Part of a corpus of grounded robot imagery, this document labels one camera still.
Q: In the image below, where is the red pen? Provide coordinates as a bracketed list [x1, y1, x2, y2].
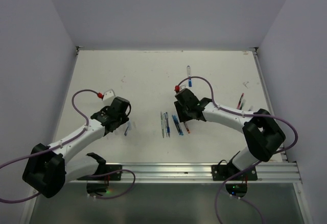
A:
[183, 122, 190, 134]

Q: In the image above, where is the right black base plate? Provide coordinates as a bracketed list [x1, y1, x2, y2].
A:
[211, 160, 258, 181]

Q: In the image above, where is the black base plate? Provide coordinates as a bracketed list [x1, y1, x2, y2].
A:
[77, 153, 122, 182]
[211, 160, 258, 181]

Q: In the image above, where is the purple cable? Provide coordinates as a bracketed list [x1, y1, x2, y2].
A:
[0, 89, 136, 203]
[214, 76, 299, 224]

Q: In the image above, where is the aluminium mounting rail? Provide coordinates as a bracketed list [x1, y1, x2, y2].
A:
[72, 162, 301, 184]

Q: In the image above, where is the red pen cap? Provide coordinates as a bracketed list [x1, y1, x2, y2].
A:
[237, 93, 244, 110]

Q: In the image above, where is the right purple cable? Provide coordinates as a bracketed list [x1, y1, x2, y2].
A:
[214, 76, 299, 224]

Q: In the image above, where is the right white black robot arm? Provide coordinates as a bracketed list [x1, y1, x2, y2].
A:
[174, 88, 286, 180]

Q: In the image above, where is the clear pen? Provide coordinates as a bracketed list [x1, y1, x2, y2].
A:
[163, 113, 168, 137]

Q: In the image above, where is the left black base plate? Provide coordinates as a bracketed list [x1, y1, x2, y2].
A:
[77, 153, 122, 182]

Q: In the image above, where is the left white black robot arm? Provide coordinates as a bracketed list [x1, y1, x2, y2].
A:
[22, 97, 131, 198]

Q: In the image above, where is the grey pen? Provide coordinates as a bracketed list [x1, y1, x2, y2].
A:
[160, 112, 165, 138]

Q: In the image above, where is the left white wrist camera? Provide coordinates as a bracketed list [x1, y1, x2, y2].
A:
[102, 89, 115, 104]

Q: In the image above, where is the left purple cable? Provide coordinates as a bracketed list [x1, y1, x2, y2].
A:
[0, 89, 136, 203]

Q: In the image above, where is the blue capped pen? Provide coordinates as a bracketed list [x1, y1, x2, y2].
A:
[186, 65, 192, 87]

